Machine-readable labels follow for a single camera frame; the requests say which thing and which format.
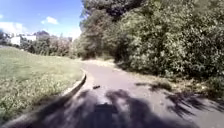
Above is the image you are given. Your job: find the grey asphalt path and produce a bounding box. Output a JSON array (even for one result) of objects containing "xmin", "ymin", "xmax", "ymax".
[{"xmin": 0, "ymin": 59, "xmax": 224, "ymax": 128}]

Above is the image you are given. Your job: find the concrete kerb beside grass slope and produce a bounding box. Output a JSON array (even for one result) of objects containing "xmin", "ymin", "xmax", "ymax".
[{"xmin": 0, "ymin": 68, "xmax": 88, "ymax": 128}]

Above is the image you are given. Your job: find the dense wood of trees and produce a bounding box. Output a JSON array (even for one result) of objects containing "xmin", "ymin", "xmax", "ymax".
[{"xmin": 73, "ymin": 0, "xmax": 224, "ymax": 98}]

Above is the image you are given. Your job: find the row of trees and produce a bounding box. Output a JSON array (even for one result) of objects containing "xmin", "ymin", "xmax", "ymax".
[{"xmin": 19, "ymin": 30, "xmax": 75, "ymax": 58}]

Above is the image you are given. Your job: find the grass slope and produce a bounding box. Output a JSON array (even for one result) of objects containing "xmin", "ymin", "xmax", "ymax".
[{"xmin": 0, "ymin": 45, "xmax": 84, "ymax": 124}]

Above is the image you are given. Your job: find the white building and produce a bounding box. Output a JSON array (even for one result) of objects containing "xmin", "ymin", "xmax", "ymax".
[{"xmin": 7, "ymin": 34, "xmax": 38, "ymax": 47}]

